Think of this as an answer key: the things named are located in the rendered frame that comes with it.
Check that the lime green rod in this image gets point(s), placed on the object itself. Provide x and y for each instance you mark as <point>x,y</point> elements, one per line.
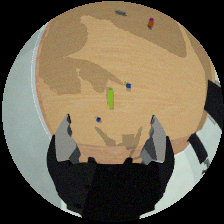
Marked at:
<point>110,97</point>

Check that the orange rod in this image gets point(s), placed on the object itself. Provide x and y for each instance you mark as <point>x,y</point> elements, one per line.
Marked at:
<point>150,24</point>

